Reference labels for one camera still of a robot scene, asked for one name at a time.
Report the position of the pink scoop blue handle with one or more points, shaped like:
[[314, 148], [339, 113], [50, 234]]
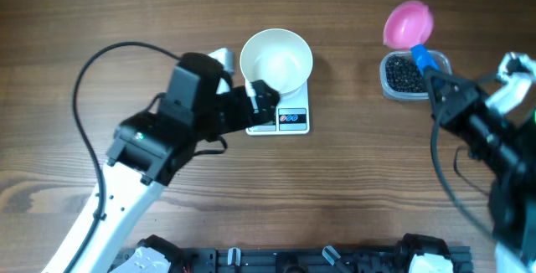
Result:
[[408, 27]]

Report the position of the white bowl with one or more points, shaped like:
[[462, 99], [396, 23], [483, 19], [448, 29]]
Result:
[[279, 57]]

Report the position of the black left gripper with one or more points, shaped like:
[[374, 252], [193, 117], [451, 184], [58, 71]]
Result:
[[249, 108]]

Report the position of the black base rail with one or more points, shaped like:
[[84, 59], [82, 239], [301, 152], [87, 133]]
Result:
[[413, 253]]

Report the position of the white digital kitchen scale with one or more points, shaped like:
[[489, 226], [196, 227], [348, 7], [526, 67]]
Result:
[[292, 116]]

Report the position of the black beans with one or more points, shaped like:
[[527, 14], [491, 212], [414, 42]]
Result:
[[402, 75]]

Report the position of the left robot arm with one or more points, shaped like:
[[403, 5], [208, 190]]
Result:
[[150, 148]]

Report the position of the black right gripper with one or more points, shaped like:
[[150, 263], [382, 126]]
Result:
[[454, 100]]

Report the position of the clear plastic bean container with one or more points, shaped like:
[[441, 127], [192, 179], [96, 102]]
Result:
[[395, 95]]

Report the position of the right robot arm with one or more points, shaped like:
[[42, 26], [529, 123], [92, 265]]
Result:
[[509, 152]]

